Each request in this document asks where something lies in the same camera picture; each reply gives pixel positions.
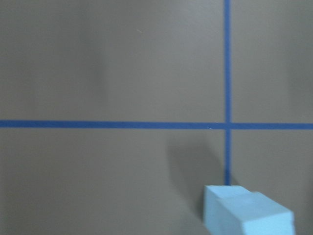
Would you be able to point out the brown paper table mat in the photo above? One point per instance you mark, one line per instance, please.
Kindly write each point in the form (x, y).
(114, 114)

